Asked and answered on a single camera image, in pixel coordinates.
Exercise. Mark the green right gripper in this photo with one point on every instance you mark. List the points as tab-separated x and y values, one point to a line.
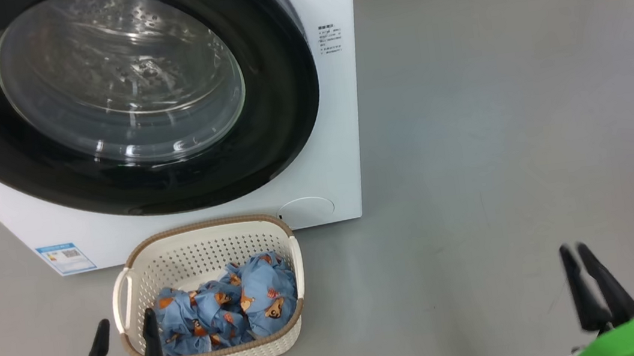
633	339

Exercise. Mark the blue bear print garment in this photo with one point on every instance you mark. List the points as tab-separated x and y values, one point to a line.
195	320
264	293

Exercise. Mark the black round glass machine door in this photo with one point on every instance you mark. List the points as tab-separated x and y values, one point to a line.
278	104

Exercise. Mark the cream perforated laundry basket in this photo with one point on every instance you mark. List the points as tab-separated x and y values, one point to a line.
194	259

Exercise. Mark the white front-load washing machine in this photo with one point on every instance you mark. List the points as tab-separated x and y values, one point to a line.
312	142

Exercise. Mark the blue white energy label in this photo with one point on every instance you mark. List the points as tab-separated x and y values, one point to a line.
65	258

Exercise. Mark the round white filter cover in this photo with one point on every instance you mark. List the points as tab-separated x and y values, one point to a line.
306	211

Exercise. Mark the small black text label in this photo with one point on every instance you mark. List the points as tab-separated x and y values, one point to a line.
330	38

